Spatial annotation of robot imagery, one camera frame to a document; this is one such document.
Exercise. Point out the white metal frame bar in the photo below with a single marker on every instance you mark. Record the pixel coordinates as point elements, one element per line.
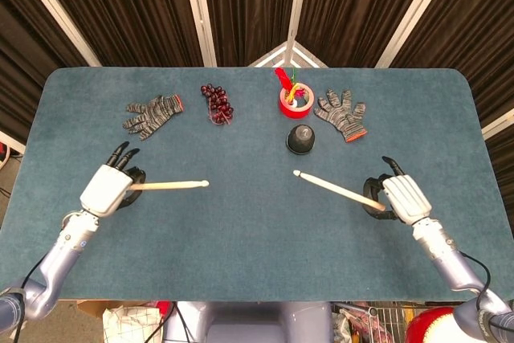
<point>498,125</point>
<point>12,143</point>

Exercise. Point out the black faceted cup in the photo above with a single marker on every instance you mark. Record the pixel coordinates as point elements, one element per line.
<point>300,140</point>

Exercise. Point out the small red plastic object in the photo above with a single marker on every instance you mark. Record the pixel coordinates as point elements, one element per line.
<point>162,307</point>

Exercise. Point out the blue felt table mat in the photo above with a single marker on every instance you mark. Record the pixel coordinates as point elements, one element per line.
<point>249,246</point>

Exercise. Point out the dark red grape bunch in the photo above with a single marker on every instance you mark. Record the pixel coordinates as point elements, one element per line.
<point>219,104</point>

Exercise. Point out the right lavender robot arm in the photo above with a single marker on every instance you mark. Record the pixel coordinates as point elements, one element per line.
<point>445,254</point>

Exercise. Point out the red and white ball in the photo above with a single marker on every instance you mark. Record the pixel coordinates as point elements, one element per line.
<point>429,325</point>

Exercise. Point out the pink patterned plastic bag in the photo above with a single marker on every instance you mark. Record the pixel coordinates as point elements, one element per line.
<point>361,329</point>

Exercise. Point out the grey striped knit glove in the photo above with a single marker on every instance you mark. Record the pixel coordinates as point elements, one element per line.
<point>341,116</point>
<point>154,116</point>

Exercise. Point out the lavender robot torso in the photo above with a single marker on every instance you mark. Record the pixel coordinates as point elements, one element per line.
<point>249,323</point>

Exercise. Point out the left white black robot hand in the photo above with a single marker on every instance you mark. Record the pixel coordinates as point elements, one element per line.
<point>104,192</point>

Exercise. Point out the dark brown pleated curtain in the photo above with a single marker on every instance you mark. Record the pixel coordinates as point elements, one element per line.
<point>249,5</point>

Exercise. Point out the red tape roll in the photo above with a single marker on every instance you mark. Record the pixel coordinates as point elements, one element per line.
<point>287,112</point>

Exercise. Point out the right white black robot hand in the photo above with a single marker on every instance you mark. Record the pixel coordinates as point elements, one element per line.
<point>405,198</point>

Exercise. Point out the pale wooden drumstick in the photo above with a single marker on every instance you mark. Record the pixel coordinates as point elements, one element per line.
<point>337,190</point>
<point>172,185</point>

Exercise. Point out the left lavender robot arm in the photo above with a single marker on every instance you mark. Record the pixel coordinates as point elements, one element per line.
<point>60,258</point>

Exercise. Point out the white checked cloth bag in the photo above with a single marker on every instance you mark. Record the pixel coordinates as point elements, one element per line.
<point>128,325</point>

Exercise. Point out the brown cardboard box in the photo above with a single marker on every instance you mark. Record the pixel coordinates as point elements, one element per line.
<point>96,307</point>

